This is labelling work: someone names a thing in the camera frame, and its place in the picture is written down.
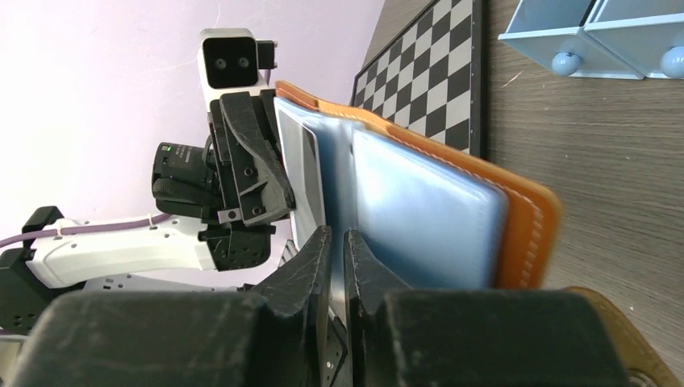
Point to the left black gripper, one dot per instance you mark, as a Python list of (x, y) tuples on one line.
[(235, 184)]

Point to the grey card in holder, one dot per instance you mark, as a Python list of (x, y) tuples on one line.
[(300, 154)]

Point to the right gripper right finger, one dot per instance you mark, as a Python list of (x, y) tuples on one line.
[(370, 334)]

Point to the light blue left bin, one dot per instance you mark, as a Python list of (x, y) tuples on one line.
[(552, 33)]

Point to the light blue bin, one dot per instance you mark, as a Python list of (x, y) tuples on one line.
[(647, 34), (552, 33)]

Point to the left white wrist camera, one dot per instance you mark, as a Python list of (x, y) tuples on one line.
[(232, 60)]

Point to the light blue middle bin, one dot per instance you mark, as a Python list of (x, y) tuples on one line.
[(647, 34)]

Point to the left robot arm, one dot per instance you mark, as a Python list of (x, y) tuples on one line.
[(54, 255)]

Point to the black white chessboard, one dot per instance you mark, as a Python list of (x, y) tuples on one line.
[(430, 77)]

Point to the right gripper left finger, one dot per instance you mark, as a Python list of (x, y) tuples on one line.
[(291, 334)]

